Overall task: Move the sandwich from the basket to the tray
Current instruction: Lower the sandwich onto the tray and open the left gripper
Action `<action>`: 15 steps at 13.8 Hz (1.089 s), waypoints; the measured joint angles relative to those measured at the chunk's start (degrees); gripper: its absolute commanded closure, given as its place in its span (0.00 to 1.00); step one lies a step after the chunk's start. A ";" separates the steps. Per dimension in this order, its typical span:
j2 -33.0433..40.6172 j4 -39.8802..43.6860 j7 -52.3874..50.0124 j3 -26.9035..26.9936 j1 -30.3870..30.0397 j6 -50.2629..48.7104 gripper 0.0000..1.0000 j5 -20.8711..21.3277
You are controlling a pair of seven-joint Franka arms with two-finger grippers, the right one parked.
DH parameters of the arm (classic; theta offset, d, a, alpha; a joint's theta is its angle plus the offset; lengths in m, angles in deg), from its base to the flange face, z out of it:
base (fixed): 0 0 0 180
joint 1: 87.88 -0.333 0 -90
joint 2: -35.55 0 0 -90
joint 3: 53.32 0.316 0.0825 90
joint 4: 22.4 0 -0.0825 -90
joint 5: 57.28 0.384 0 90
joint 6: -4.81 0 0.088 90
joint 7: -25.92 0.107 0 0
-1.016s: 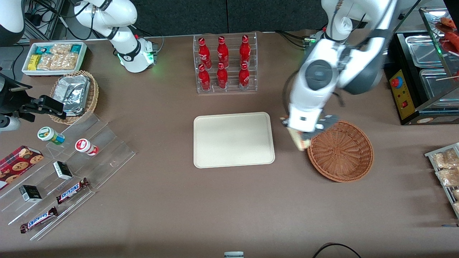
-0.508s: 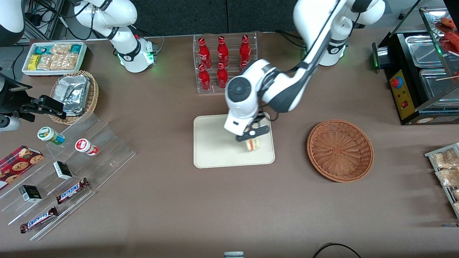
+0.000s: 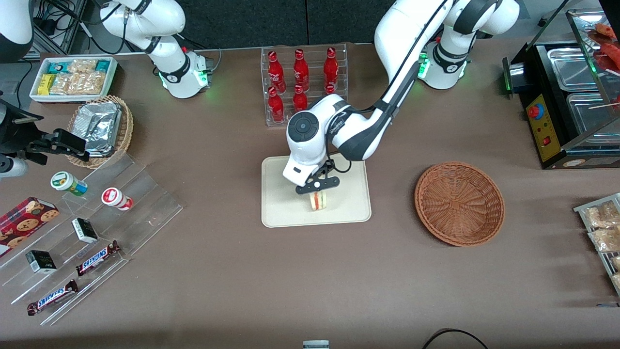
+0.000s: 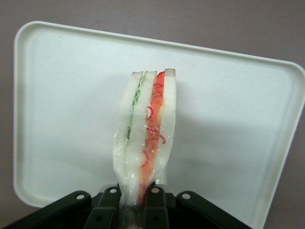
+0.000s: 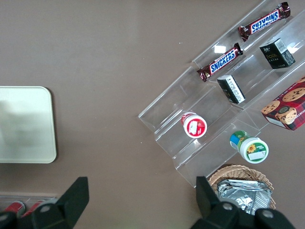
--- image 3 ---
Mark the green lid yoghurt cup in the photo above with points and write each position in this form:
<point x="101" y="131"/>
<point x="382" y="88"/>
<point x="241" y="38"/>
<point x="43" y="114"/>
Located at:
<point x="65" y="182"/>

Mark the light tan wicker basket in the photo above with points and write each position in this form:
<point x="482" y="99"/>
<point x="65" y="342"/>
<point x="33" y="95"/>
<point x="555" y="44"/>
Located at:
<point x="126" y="126"/>

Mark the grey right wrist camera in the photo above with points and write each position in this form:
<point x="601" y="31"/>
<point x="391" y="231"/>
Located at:
<point x="12" y="167"/>

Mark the teal snack packet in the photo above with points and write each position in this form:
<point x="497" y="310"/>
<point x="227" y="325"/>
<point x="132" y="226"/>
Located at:
<point x="57" y="67"/>
<point x="102" y="65"/>

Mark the snickers chocolate bar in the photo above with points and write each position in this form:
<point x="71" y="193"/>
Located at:
<point x="97" y="258"/>
<point x="52" y="297"/>

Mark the red cola bottle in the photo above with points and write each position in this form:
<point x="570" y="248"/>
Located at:
<point x="331" y="68"/>
<point x="300" y="99"/>
<point x="276" y="106"/>
<point x="301" y="71"/>
<point x="276" y="72"/>
<point x="330" y="89"/>

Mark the clear cracker bag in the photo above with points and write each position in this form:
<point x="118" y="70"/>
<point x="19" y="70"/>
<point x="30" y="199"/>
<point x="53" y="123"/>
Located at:
<point x="91" y="83"/>
<point x="63" y="85"/>
<point x="83" y="66"/>

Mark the grey rectangular snack tray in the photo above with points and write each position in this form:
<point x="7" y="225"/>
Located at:
<point x="581" y="209"/>

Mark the clear acrylic bottle rack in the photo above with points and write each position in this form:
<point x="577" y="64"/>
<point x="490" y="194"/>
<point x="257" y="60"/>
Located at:
<point x="286" y="63"/>

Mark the black food warmer cabinet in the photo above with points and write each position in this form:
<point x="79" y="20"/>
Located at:
<point x="542" y="126"/>

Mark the steel warmer pan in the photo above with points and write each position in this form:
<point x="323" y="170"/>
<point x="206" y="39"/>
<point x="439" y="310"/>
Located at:
<point x="591" y="114"/>
<point x="574" y="68"/>

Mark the white rectangular snack tray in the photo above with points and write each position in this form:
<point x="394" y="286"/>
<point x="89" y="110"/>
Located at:
<point x="112" y="72"/>

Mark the small grey device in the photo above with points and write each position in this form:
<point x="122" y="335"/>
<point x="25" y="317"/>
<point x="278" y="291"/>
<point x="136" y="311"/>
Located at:
<point x="316" y="344"/>

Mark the red plaid cookie box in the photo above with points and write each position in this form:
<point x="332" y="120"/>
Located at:
<point x="24" y="223"/>

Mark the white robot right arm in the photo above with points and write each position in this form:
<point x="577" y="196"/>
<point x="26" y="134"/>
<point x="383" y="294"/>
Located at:
<point x="164" y="24"/>

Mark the red lid yoghurt cup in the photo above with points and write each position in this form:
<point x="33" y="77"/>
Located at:
<point x="114" y="198"/>

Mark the small black box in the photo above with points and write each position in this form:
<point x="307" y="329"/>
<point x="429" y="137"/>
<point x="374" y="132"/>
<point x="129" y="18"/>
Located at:
<point x="41" y="261"/>
<point x="85" y="230"/>

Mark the silver foil pack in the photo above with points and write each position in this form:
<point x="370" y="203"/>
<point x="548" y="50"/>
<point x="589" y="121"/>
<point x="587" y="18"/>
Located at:
<point x="102" y="146"/>
<point x="97" y="118"/>

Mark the triangular sandwich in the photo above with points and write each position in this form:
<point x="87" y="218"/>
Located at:
<point x="318" y="202"/>

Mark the cream plastic tray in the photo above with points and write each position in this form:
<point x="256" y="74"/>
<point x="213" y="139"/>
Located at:
<point x="348" y="203"/>

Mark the brown round wicker basket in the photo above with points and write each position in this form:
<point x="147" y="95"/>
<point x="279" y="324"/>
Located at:
<point x="460" y="203"/>

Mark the yellow snack packet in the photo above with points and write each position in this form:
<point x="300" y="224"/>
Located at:
<point x="46" y="85"/>

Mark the clear acrylic stepped display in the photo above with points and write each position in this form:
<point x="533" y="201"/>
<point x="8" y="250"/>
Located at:
<point x="145" y="213"/>

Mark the clear bag of pastries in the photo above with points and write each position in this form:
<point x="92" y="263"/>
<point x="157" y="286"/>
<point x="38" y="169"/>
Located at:
<point x="600" y="215"/>
<point x="605" y="240"/>
<point x="616" y="262"/>
<point x="617" y="281"/>

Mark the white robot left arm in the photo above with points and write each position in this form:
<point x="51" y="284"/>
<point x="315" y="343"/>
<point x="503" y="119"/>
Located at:
<point x="407" y="29"/>

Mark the aluminium frame rack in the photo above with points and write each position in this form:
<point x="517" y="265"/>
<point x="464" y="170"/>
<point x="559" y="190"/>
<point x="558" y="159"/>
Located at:
<point x="68" y="29"/>

